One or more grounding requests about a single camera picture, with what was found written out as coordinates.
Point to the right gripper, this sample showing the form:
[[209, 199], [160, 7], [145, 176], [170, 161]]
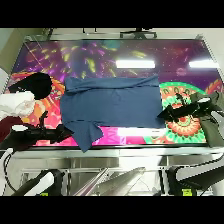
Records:
[[175, 112]]

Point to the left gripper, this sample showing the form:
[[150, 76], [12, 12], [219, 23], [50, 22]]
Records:
[[61, 133]]

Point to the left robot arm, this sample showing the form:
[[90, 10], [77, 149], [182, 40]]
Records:
[[23, 136]]

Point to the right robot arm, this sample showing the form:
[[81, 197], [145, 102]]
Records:
[[200, 175]]

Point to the olive green garment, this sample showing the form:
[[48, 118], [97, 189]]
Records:
[[211, 130]]

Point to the white garment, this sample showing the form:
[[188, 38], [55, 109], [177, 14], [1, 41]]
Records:
[[15, 105]]

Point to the black garment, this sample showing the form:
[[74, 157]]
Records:
[[36, 85]]

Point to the dark red garment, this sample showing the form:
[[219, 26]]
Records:
[[6, 128]]

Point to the blue T-shirt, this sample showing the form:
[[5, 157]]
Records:
[[113, 103]]

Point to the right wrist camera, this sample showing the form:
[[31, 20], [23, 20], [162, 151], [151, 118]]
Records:
[[180, 100]]

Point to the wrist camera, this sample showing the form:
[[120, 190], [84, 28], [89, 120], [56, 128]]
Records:
[[43, 120], [180, 100]]

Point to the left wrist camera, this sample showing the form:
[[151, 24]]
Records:
[[43, 120]]

